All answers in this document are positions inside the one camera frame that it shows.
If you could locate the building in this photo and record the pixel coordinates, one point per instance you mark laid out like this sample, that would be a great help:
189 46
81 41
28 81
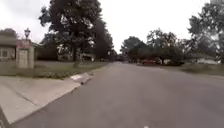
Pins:
87 57

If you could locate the group of trees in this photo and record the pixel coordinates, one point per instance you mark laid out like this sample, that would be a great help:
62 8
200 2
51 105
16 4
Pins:
131 46

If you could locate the red car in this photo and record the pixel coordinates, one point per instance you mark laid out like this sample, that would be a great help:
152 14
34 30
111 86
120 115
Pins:
147 61

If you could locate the grey asphalt road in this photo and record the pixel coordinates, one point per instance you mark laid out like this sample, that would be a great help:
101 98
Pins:
133 100

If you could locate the large dark tree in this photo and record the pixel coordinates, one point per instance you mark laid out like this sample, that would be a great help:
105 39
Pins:
75 26

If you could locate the white vehicle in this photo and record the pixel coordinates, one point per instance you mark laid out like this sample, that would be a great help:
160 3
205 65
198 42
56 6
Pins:
166 62

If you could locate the grass lawn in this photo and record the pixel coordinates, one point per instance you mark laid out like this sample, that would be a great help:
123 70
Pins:
56 68

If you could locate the brick pillar with lamp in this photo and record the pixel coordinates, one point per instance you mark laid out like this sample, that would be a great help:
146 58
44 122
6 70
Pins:
25 55

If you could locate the grass verge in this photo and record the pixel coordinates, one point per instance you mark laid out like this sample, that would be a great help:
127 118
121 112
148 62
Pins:
203 69

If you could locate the pale concrete driveway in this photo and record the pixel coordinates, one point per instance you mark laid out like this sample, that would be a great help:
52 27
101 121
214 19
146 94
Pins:
23 93

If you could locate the pale low house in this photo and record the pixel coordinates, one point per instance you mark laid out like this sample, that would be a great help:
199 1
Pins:
206 60

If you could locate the tall tree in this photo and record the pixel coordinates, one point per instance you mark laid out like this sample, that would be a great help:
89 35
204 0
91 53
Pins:
208 26

